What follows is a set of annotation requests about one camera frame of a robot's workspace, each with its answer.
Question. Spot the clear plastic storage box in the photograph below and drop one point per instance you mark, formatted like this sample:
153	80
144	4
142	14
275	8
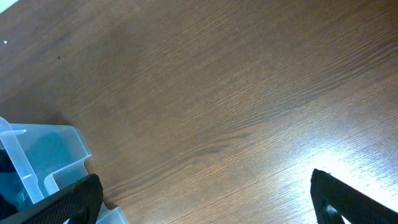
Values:
38	160

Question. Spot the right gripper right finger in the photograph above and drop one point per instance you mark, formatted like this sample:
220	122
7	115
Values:
334	202

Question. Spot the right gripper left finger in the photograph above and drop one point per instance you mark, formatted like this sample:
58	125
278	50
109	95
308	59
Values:
77	203

